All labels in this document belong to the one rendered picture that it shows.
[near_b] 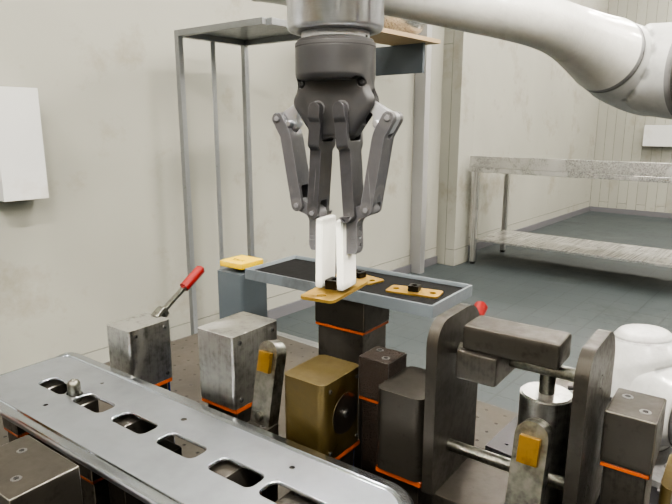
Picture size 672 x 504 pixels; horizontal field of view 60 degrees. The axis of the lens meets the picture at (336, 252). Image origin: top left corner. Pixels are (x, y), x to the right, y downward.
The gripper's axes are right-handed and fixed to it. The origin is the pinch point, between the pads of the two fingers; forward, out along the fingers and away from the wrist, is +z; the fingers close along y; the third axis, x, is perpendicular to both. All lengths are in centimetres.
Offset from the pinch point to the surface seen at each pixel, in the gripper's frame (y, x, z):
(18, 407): 53, 1, 29
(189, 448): 58, -40, 59
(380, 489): -3.0, -5.3, 29.0
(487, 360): -12.9, -12.1, 13.6
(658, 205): -52, -981, 114
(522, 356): -16.7, -12.0, 12.4
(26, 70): 242, -140, -38
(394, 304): 3.9, -25.8, 13.3
